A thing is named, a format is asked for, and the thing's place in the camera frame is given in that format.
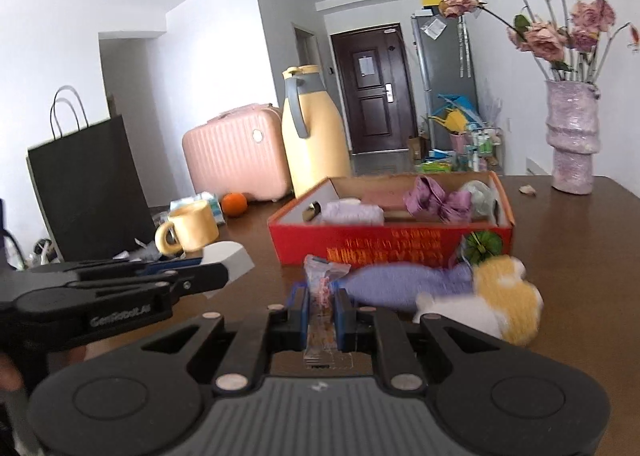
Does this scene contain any pink mini suitcase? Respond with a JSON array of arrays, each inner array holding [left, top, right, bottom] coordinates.
[[182, 104, 292, 202]]

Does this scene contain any dark brown entrance door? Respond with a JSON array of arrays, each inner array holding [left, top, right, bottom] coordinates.
[[331, 24, 416, 154]]

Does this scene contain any yellow thermos jug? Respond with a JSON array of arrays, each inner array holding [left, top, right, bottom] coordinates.
[[282, 65, 352, 198]]

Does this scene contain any clear plastic snack packet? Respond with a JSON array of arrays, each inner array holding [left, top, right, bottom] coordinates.
[[304, 254, 350, 369]]

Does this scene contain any orange fruit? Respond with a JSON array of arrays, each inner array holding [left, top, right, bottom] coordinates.
[[220, 193, 248, 218]]

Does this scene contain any dried pink rose bouquet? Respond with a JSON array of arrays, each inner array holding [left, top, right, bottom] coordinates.
[[438, 0, 640, 85]]

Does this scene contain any purple ceramic vase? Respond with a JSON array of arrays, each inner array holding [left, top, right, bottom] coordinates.
[[546, 81, 601, 196]]

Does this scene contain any white makeup sponge wedge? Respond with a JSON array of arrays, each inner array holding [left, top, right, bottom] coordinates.
[[200, 240, 255, 299]]

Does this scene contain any black paper shopping bag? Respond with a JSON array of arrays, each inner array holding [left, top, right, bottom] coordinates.
[[27, 105, 155, 262]]

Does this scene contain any purple knitted fish toy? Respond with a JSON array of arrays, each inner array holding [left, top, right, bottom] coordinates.
[[340, 263, 474, 312]]

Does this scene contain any grey refrigerator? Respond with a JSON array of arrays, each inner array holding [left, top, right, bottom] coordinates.
[[411, 6, 478, 150]]

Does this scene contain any purple satin bow scrunchie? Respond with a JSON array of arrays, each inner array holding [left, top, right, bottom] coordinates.
[[404, 176, 473, 224]]

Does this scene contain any person's left hand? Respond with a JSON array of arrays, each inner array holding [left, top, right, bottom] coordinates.
[[0, 353, 23, 392]]

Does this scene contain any lavender fluffy headband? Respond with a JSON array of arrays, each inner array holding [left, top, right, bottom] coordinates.
[[320, 198, 385, 226]]

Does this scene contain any red cardboard box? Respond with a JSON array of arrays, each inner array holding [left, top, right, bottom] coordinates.
[[268, 172, 515, 268]]

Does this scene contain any white and yellow plush toy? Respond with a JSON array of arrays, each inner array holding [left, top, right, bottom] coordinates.
[[413, 256, 544, 346]]

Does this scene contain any yellow and blue toy pile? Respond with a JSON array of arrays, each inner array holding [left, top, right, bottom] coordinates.
[[428, 94, 485, 134]]

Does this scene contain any yellow ceramic mug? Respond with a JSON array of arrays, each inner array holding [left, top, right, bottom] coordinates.
[[154, 200, 219, 257]]

